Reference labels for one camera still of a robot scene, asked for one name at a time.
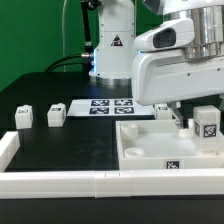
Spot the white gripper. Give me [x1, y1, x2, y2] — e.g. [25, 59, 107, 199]
[132, 18, 224, 128]

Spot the white square tabletop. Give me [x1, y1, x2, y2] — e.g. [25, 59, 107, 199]
[116, 120, 224, 170]

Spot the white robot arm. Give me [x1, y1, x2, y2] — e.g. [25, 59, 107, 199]
[89, 0, 224, 107]

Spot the white marker sheet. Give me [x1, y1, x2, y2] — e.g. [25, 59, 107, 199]
[67, 98, 154, 117]

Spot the white U-shaped fence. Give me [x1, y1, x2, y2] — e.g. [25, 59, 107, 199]
[0, 131, 224, 199]

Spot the black cable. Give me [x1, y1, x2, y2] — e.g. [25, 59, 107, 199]
[44, 54, 92, 73]

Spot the thin white cable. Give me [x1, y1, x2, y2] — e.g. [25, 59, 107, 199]
[61, 0, 69, 73]

